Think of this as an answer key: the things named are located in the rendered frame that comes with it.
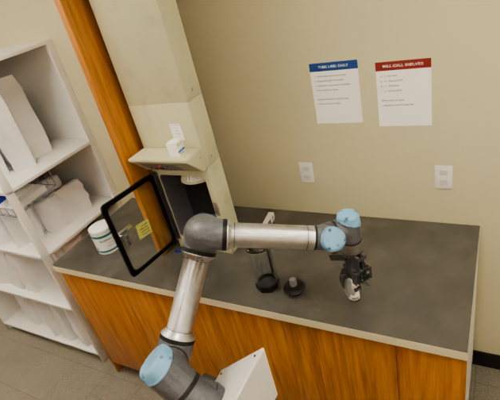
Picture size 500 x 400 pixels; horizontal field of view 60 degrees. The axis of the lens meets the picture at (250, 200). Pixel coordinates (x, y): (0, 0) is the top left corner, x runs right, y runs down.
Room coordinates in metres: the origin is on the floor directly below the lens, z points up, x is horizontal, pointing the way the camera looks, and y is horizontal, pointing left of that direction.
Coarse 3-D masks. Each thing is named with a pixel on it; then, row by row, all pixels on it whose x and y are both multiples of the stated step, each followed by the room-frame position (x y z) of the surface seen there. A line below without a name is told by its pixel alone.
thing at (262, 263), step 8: (248, 248) 1.40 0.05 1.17; (256, 248) 1.47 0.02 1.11; (264, 248) 1.38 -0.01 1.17; (256, 256) 1.38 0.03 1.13; (264, 256) 1.38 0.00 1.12; (256, 264) 1.39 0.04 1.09; (264, 264) 1.38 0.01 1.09; (272, 264) 1.40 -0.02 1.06; (256, 272) 1.39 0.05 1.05; (264, 272) 1.38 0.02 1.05; (272, 272) 1.39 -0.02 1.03; (256, 280) 1.41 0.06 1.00; (264, 280) 1.38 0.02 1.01; (272, 280) 1.39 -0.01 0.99
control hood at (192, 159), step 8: (144, 152) 1.82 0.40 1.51; (152, 152) 1.80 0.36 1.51; (160, 152) 1.77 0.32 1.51; (184, 152) 1.70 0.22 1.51; (192, 152) 1.68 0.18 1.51; (200, 152) 1.70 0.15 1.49; (136, 160) 1.76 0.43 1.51; (144, 160) 1.74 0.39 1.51; (152, 160) 1.71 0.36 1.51; (160, 160) 1.69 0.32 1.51; (168, 160) 1.67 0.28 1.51; (176, 160) 1.64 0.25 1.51; (184, 160) 1.62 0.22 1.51; (192, 160) 1.64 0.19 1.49; (200, 160) 1.68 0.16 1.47; (184, 168) 1.71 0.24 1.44; (192, 168) 1.68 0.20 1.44; (200, 168) 1.67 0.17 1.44
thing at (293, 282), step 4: (288, 280) 1.38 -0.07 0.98; (292, 280) 1.34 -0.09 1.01; (296, 280) 1.37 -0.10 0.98; (300, 280) 1.36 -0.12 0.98; (284, 284) 1.37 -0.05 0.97; (288, 284) 1.36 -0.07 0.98; (292, 284) 1.34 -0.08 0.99; (296, 284) 1.34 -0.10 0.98; (300, 284) 1.34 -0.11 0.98; (304, 284) 1.34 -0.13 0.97; (284, 288) 1.34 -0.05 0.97; (288, 288) 1.33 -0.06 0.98; (292, 288) 1.33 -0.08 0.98; (296, 288) 1.32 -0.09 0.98; (300, 288) 1.32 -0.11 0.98; (304, 288) 1.32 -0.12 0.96; (288, 292) 1.32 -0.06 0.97; (292, 292) 1.31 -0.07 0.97; (296, 292) 1.31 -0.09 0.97; (300, 292) 1.31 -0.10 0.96; (292, 296) 1.32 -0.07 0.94
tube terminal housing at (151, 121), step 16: (144, 112) 1.84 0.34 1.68; (160, 112) 1.79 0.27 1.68; (176, 112) 1.75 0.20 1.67; (192, 112) 1.72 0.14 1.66; (144, 128) 1.86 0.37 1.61; (160, 128) 1.81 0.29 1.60; (192, 128) 1.71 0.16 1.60; (208, 128) 1.78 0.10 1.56; (144, 144) 1.88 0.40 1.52; (160, 144) 1.83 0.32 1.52; (192, 144) 1.73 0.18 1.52; (208, 144) 1.75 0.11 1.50; (208, 160) 1.73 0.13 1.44; (208, 176) 1.71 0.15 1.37; (224, 176) 1.79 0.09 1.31; (224, 192) 1.76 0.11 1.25; (224, 208) 1.74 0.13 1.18; (176, 224) 1.87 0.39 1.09
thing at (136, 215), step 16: (144, 192) 1.81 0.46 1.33; (112, 208) 1.68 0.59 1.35; (128, 208) 1.73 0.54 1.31; (144, 208) 1.79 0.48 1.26; (160, 208) 1.85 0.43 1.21; (128, 224) 1.71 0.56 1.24; (144, 224) 1.77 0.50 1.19; (160, 224) 1.82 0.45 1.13; (144, 240) 1.74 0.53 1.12; (160, 240) 1.80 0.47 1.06; (144, 256) 1.72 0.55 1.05
